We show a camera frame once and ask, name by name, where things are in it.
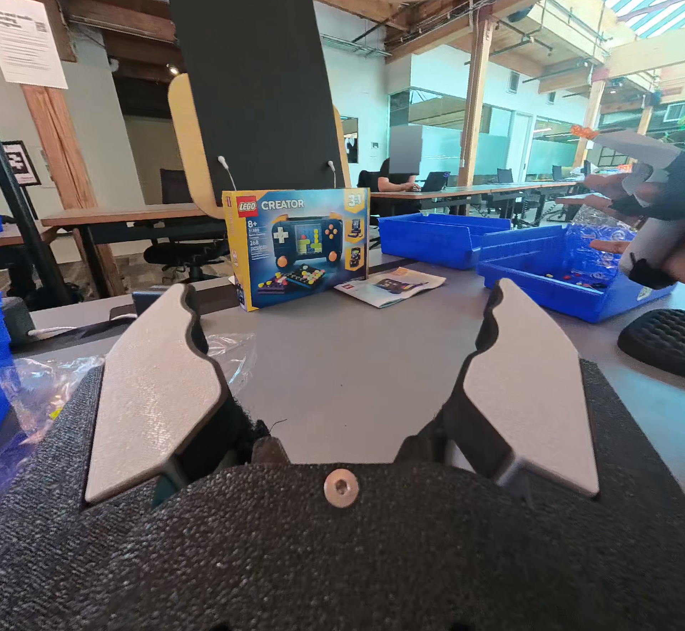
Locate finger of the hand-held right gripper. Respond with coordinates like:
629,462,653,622
593,129,681,170

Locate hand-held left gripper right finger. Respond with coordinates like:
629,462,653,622
441,278,600,499

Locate long wooden desk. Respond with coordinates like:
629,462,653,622
369,180,585,215

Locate black divider panel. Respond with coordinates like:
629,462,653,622
153,0,350,208

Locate rounded wooden board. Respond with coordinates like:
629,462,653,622
167,72,352,221

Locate black wrist rest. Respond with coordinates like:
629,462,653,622
616,308,685,377

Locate dark grey box device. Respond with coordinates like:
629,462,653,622
0,296,36,352
132,289,168,317

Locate person's right hand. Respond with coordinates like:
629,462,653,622
583,172,653,256

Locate black office chair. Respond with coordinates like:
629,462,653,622
143,168,232,283
356,170,382,217

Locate blue plastic bin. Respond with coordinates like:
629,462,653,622
476,223,679,325
377,212,513,271
0,291,14,463

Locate large clear printed plastic bag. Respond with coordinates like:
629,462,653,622
566,205,645,269

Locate blue and yellow toy set box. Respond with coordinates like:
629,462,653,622
222,187,371,313

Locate white instruction booklet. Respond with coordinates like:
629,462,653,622
334,265,447,310

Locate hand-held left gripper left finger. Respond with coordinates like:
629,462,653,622
84,283,240,507

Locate black metal pole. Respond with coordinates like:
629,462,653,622
0,143,71,306

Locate crinkled clear bag with bricks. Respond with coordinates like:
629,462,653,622
0,331,259,447

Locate white paper notice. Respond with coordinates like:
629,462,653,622
0,0,69,90

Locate small toy bricks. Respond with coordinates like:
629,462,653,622
539,267,612,290

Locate framed black marker sign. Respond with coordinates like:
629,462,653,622
0,140,43,187

